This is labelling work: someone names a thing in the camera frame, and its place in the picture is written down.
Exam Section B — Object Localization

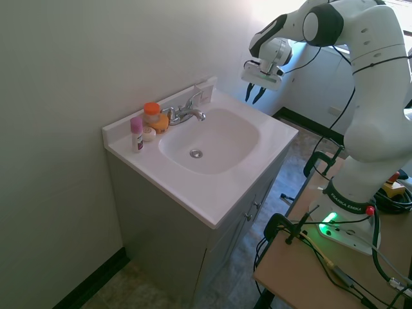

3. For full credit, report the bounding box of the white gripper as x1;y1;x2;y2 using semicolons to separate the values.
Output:
240;60;285;105

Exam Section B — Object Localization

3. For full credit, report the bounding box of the white box with red print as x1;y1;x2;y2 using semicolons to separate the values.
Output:
193;76;218;106

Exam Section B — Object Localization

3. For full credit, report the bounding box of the white sink countertop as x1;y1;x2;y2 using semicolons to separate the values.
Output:
102;84;300;230

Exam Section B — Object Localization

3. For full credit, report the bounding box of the chrome faucet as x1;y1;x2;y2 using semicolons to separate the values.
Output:
160;91;207;127

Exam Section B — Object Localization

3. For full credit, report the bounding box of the black C-clamp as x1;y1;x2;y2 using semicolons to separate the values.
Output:
303;143;346;178
264;205;321;246

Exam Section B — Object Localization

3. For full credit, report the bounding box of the orange sponge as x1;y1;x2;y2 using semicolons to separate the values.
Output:
150;114;171;135

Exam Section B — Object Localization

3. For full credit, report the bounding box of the tall jar orange lid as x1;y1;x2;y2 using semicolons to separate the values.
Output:
143;102;162;125

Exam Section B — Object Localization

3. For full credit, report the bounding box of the pink cap deodorant stick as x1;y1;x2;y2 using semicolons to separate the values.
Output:
129;116;144;155

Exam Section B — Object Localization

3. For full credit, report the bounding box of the grey vanity cabinet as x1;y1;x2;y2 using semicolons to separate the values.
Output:
106;146;292;309

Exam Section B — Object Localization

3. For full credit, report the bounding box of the yellow emergency stop box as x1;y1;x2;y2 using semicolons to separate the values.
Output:
383;171;410;198

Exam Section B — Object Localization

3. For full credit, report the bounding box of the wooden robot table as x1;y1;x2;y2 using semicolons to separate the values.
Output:
253;151;412;309

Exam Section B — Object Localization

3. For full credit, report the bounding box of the yellow cable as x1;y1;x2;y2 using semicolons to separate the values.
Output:
300;232;336;268

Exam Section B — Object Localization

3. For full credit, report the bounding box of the coiled black cable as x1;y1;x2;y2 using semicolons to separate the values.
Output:
372;185;412;216

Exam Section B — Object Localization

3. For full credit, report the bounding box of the grey cable adapter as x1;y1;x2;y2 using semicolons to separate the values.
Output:
331;266;355;288

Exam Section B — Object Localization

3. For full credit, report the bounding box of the grey cable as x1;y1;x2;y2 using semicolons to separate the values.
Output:
369;243;412;286

